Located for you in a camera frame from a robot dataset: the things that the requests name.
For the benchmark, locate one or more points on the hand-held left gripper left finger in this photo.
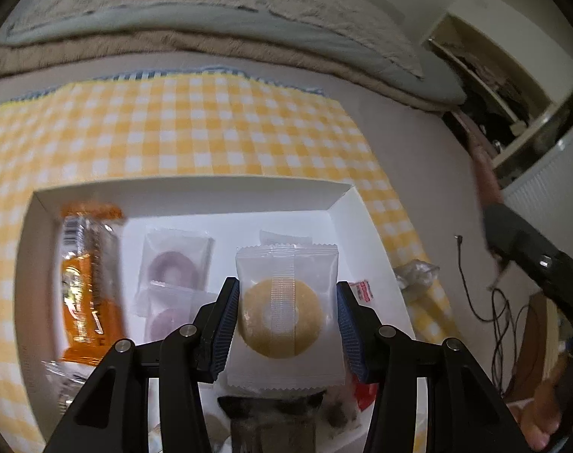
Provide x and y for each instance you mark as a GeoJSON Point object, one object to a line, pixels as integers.
{"type": "Point", "coordinates": [226, 330]}

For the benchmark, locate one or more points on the white cardboard box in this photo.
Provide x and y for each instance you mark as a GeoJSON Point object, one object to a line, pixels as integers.
{"type": "Point", "coordinates": [229, 226]}

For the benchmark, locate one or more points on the red snack packet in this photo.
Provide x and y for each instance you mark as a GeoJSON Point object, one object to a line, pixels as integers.
{"type": "Point", "coordinates": [364, 290]}

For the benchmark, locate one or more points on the chocolate ball packet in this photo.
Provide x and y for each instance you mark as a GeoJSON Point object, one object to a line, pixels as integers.
{"type": "Point", "coordinates": [338, 410]}

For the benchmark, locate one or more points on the orange snack packet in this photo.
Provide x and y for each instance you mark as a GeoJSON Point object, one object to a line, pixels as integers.
{"type": "Point", "coordinates": [90, 292]}

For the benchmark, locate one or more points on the beige blanket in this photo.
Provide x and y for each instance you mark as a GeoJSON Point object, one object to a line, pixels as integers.
{"type": "Point", "coordinates": [126, 47]}

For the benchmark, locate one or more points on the yellow donut packet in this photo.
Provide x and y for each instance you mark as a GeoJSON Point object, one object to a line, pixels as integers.
{"type": "Point", "coordinates": [286, 321]}

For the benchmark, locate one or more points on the small silver snack packet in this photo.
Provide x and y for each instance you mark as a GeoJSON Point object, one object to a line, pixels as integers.
{"type": "Point", "coordinates": [64, 382]}

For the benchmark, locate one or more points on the grey-blue duvet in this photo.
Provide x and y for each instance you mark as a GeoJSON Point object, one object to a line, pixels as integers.
{"type": "Point", "coordinates": [437, 85]}

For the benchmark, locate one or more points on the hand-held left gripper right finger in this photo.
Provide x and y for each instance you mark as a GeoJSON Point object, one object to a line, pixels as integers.
{"type": "Point", "coordinates": [350, 330]}

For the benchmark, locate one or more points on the white ribbed panel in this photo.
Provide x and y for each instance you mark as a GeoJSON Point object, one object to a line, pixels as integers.
{"type": "Point", "coordinates": [541, 193]}

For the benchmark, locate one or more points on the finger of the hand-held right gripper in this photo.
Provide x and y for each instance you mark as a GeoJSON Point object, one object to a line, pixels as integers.
{"type": "Point", "coordinates": [527, 250]}

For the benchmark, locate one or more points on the white bookshelf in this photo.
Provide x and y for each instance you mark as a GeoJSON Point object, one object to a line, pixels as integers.
{"type": "Point", "coordinates": [465, 4]}

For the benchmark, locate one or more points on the person's right hand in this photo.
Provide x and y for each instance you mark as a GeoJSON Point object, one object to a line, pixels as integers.
{"type": "Point", "coordinates": [539, 415]}

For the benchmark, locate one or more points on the crumpled silver wrapper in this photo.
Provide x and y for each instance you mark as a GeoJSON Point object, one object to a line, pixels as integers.
{"type": "Point", "coordinates": [416, 276]}

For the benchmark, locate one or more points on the purple donut packet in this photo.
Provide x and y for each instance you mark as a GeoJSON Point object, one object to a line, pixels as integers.
{"type": "Point", "coordinates": [168, 321]}
{"type": "Point", "coordinates": [173, 259]}

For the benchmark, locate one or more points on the brown wooden board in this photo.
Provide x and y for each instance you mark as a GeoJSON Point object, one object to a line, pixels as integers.
{"type": "Point", "coordinates": [536, 339]}

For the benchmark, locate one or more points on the large brown cake packet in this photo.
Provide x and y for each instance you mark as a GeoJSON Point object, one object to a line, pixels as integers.
{"type": "Point", "coordinates": [272, 429]}

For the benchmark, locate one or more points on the yellow checkered mat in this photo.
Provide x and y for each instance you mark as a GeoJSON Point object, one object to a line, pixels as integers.
{"type": "Point", "coordinates": [173, 127]}

